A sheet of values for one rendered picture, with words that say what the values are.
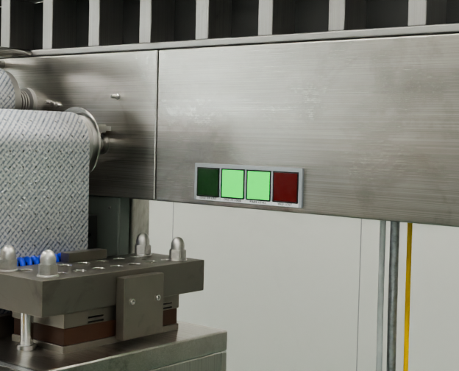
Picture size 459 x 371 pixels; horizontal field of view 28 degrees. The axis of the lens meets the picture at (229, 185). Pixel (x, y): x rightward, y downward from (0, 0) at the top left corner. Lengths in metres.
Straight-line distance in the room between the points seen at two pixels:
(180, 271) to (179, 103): 0.33
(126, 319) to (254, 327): 3.09
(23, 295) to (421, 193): 0.67
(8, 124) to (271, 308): 3.05
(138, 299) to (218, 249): 3.16
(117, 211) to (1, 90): 0.35
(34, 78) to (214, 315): 2.93
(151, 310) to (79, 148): 0.36
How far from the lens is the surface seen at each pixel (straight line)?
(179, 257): 1.79
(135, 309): 1.66
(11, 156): 1.72
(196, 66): 1.77
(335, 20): 1.60
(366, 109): 1.54
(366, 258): 4.29
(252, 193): 1.67
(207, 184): 1.74
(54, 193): 1.79
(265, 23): 1.69
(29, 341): 1.63
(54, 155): 1.79
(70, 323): 1.60
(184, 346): 1.71
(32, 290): 1.55
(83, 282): 1.59
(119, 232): 1.94
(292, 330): 4.57
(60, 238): 1.81
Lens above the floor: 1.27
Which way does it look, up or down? 3 degrees down
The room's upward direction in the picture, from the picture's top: 1 degrees clockwise
